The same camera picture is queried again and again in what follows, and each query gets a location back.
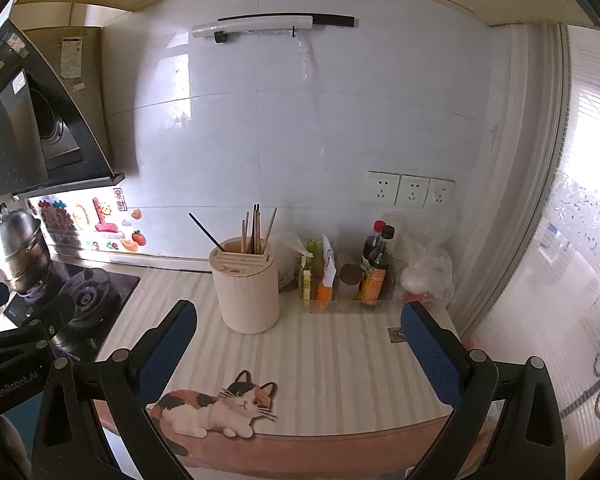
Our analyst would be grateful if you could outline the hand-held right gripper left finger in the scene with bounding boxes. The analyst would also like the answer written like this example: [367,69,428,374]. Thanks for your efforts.
[31,299,199,480]

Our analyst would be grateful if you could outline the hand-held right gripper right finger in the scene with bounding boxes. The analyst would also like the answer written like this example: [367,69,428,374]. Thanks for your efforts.
[399,302,567,480]

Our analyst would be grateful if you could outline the beige cylindrical utensil holder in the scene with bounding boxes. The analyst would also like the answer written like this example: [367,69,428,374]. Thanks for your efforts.
[208,236,281,335]

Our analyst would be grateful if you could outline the black chopstick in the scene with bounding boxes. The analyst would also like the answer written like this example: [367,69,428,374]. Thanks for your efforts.
[188,213,227,253]

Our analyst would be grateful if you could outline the bunch of wooden chopsticks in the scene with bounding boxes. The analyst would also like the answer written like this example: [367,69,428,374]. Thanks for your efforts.
[241,204,278,256]

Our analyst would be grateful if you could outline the black gas cooktop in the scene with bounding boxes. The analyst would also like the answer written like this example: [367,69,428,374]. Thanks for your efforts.
[4,259,142,364]

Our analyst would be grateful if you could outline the steel steamer pot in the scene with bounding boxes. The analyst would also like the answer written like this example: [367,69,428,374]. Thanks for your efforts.
[0,203,49,295]

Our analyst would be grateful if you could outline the cat shaped mat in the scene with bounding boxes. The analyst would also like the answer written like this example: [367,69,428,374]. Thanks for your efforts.
[147,370,279,439]

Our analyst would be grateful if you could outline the large clear plastic bag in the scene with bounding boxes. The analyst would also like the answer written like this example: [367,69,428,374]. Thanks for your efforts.
[380,211,455,307]

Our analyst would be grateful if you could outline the clear condiment tray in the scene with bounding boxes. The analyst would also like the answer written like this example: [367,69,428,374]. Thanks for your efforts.
[299,287,397,314]

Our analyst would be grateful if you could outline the dark soy sauce bottle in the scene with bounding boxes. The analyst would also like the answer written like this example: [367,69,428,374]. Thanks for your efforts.
[357,225,397,307]

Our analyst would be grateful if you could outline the brown lid jar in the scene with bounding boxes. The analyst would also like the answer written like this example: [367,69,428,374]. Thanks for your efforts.
[337,263,363,302]

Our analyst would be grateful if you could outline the red cap sauce bottle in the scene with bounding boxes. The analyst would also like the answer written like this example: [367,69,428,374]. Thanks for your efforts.
[360,220,386,273]

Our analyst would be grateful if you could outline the white orange seasoning packet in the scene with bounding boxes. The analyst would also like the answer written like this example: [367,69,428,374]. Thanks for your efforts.
[315,233,337,307]

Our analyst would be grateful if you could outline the yellow seasoning box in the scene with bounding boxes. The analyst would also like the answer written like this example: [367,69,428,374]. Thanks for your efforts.
[299,254,314,302]

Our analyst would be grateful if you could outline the small clear plastic bag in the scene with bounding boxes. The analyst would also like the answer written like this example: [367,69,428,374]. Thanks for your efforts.
[269,232,312,292]

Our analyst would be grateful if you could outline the black range hood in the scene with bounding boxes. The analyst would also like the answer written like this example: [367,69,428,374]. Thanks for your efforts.
[0,19,127,199]

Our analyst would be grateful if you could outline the white wall socket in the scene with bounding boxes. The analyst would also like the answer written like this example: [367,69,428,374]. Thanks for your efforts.
[397,174,431,209]
[363,170,402,205]
[426,178,456,208]

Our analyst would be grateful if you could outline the steel hood duct cover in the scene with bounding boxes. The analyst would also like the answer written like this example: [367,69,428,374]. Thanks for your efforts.
[11,2,112,173]

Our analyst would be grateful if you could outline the white wall rack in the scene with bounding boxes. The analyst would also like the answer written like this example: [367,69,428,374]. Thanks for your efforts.
[191,11,357,44]

